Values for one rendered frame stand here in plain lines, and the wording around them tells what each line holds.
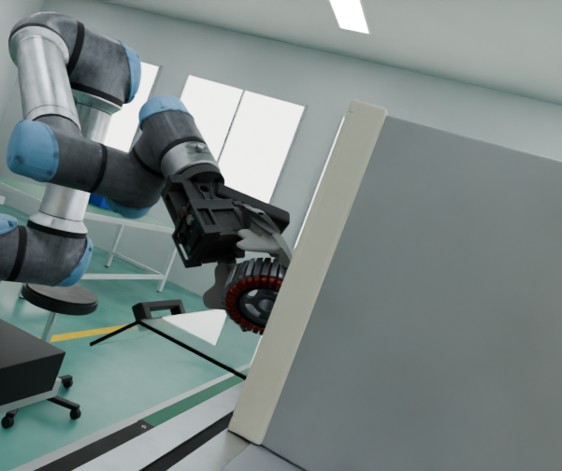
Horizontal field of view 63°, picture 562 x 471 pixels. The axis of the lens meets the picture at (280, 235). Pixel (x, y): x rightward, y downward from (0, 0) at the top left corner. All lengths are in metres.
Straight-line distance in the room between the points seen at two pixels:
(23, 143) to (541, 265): 0.59
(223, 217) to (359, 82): 5.10
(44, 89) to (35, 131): 0.13
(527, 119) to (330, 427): 5.21
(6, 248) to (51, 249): 0.08
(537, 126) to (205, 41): 4.11
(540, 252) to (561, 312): 0.03
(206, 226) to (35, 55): 0.47
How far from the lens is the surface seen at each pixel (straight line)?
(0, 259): 1.01
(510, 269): 0.25
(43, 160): 0.67
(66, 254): 1.04
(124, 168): 0.71
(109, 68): 1.03
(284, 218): 0.64
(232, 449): 0.27
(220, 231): 0.54
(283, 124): 5.67
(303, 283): 0.26
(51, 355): 1.03
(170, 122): 0.67
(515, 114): 5.41
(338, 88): 5.64
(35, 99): 0.78
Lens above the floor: 1.24
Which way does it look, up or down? 2 degrees down
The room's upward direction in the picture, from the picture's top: 21 degrees clockwise
